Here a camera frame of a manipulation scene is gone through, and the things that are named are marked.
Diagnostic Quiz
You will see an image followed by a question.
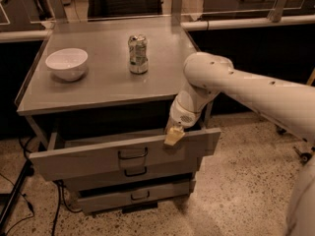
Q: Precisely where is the grey drawer cabinet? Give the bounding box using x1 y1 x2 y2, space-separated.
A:
15 16 222 218

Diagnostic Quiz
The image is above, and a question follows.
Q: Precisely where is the black caster wheel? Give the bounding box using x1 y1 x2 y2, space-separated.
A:
293 147 312 164

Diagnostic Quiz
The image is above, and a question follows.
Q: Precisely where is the white ceramic bowl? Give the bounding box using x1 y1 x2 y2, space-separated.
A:
45 48 89 82

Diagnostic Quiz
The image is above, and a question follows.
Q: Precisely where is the grey bottom drawer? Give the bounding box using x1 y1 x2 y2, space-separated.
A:
78 173 195 214

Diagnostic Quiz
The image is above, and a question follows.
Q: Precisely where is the grey top drawer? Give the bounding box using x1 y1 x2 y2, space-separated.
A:
30 128 221 181

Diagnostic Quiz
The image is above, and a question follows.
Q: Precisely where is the grey middle drawer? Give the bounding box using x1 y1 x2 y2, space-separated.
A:
64 157 201 192

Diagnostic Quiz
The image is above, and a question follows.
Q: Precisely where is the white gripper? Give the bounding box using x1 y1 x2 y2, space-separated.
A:
164 96 199 146

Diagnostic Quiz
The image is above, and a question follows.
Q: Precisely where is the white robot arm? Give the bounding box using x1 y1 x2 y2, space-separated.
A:
164 52 315 236

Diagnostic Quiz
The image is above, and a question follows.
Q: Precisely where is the white horizontal rail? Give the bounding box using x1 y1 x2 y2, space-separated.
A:
0 15 315 43

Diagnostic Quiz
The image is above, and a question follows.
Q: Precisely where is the black floor cable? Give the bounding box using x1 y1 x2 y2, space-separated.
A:
0 136 83 236

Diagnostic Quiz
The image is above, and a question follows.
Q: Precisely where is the black tripod stand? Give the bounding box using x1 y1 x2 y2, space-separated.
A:
0 160 33 233

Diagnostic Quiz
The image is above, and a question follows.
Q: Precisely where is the person in dark clothes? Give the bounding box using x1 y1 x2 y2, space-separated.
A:
88 0 162 19

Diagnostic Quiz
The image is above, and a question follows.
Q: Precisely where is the grey drawer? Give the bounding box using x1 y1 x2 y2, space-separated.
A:
78 173 195 214
64 157 201 192
30 128 221 181

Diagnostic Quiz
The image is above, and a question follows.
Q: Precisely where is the crushed green soda can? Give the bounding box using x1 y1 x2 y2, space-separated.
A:
128 34 149 74

